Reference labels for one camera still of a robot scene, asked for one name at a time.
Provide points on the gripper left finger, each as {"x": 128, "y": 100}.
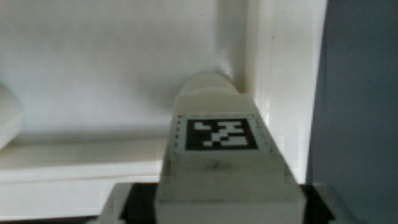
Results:
{"x": 114, "y": 205}

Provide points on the white leg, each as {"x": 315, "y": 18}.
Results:
{"x": 226, "y": 182}

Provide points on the white square tabletop part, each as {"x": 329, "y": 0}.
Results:
{"x": 96, "y": 58}

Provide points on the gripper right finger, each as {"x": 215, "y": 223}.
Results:
{"x": 343, "y": 216}

